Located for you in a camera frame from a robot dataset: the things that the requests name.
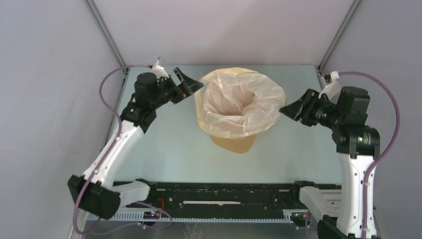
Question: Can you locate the aluminium frame post right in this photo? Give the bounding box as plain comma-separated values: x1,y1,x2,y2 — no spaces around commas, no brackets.
317,0,364,72

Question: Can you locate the aluminium frame post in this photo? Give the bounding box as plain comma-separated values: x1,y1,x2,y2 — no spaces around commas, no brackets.
83,0,126,67
317,0,364,72

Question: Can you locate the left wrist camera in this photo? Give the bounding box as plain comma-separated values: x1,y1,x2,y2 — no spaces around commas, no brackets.
151,57,169,79

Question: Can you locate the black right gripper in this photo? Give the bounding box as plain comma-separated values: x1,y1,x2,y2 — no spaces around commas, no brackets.
279,87,343,128

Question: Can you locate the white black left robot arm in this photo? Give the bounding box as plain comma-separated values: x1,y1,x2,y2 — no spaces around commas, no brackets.
68,66,204,220

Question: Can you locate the orange slotted plastic trash bin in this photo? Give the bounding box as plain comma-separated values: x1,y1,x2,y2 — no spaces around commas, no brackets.
211,135,256,154

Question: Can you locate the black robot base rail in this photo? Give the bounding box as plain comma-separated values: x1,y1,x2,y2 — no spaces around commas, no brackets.
108,179,350,228

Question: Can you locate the small electronics board with leds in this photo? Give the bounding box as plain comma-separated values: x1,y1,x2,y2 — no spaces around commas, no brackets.
143,211,160,220

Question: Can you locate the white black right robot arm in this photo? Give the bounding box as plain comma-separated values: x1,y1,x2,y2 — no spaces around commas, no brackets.
280,87,380,239

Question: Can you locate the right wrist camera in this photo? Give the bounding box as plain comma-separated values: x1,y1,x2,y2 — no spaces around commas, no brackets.
318,71,341,100

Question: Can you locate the translucent cream trash bag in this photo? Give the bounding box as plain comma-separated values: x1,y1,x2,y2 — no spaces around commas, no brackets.
195,67,288,139

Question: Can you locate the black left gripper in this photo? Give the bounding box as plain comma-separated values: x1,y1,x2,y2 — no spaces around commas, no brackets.
150,68,203,109

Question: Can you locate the aluminium frame post left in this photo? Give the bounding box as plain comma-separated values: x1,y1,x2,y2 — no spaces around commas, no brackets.
83,0,126,67

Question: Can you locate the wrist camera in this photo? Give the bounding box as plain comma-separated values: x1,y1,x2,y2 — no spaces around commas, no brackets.
151,57,169,79
318,71,341,100

